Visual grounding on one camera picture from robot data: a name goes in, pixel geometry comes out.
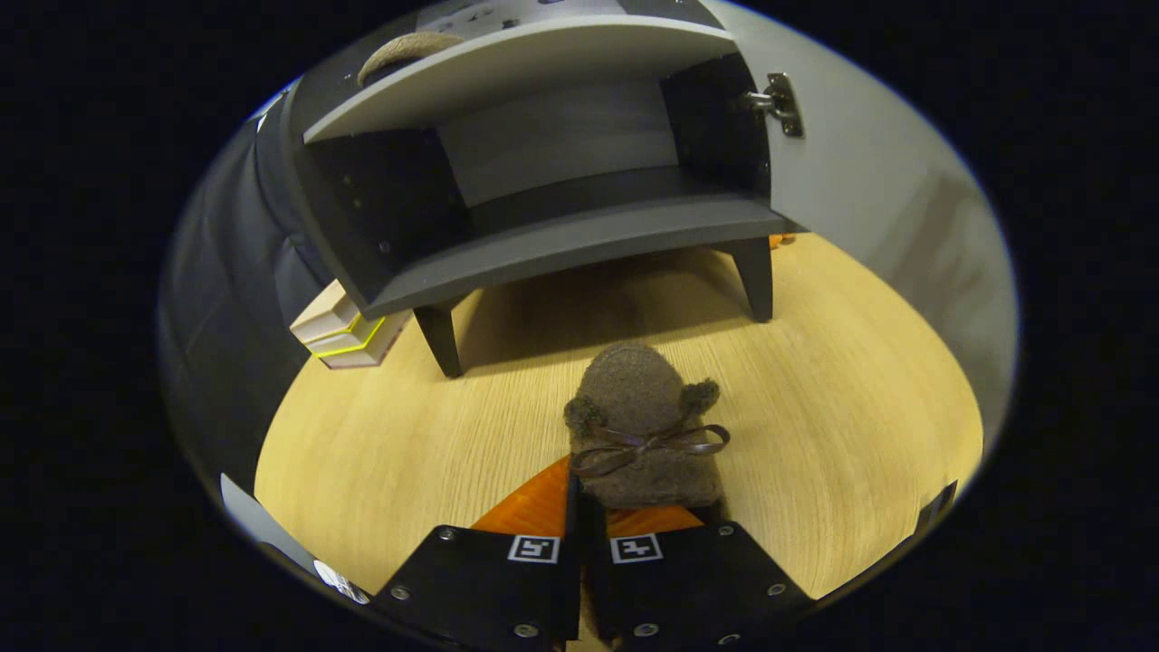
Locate brown fuzzy shoe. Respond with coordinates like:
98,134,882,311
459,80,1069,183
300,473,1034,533
358,32,467,87
563,341,732,510

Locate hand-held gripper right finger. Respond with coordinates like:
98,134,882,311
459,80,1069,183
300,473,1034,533
587,503,816,651

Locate red cover book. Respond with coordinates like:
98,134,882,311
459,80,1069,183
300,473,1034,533
319,312,410,370

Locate metal door hinge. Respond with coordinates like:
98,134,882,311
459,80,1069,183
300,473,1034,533
747,72,805,139

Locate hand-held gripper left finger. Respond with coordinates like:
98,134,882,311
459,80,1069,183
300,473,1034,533
371,455,583,652

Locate black backdrop cloth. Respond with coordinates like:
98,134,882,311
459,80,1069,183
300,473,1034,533
158,91,336,490

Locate dark grey shoe cabinet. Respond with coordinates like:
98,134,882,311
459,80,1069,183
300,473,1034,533
281,0,798,379

